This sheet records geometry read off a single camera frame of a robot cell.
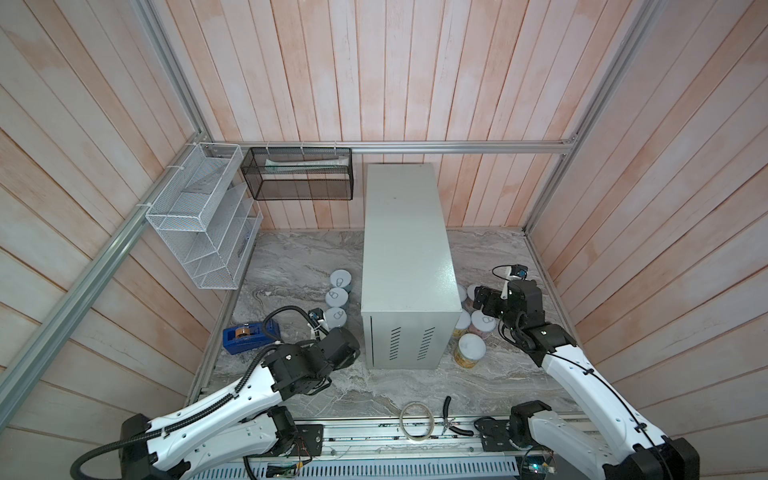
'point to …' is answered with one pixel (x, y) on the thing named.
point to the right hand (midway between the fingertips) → (490, 290)
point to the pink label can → (481, 324)
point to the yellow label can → (462, 324)
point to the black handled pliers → (448, 423)
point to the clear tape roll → (401, 421)
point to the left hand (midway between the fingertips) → (338, 354)
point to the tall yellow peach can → (470, 349)
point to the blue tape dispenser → (251, 335)
